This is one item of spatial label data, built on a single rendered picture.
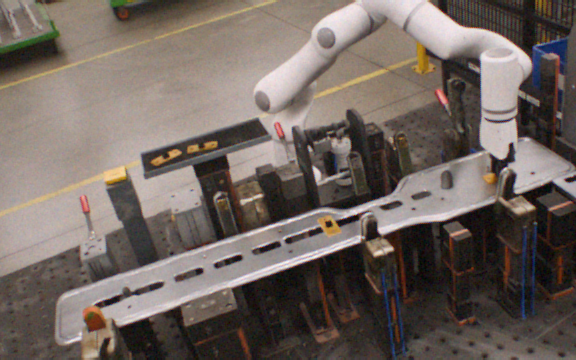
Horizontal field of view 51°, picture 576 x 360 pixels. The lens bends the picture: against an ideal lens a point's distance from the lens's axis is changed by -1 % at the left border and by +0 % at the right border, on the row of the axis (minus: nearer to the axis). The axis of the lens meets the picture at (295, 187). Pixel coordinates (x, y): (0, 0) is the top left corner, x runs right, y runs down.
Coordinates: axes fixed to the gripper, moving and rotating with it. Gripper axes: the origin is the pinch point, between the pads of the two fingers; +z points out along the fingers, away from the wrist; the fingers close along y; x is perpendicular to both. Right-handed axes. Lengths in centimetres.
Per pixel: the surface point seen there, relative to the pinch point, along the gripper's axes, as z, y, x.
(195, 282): 4, -1, -83
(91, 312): -7, 10, -105
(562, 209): 6.1, 16.6, 6.7
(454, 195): 4.0, -0.1, -13.3
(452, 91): -14.8, -19.9, -1.5
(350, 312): 33, -3, -46
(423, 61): 95, -285, 122
